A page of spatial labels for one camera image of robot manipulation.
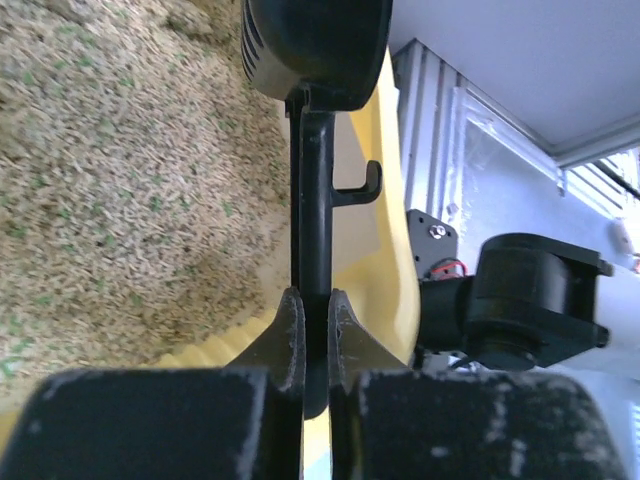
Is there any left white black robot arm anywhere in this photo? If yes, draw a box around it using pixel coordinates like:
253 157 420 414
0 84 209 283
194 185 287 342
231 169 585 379
1 215 627 479

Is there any beige cat litter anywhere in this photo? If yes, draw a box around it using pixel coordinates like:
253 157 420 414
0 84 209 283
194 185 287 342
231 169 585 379
1 1 288 409

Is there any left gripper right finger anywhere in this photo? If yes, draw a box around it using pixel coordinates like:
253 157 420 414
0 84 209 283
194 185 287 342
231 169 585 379
327 290 627 479

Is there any black litter scoop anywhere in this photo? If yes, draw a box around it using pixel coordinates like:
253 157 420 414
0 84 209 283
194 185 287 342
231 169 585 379
241 0 392 419

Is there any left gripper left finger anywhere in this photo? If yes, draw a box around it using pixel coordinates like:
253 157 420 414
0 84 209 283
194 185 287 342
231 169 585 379
1 288 306 479

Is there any yellow litter box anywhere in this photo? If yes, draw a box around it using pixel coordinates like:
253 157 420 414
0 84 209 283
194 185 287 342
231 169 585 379
0 44 421 480

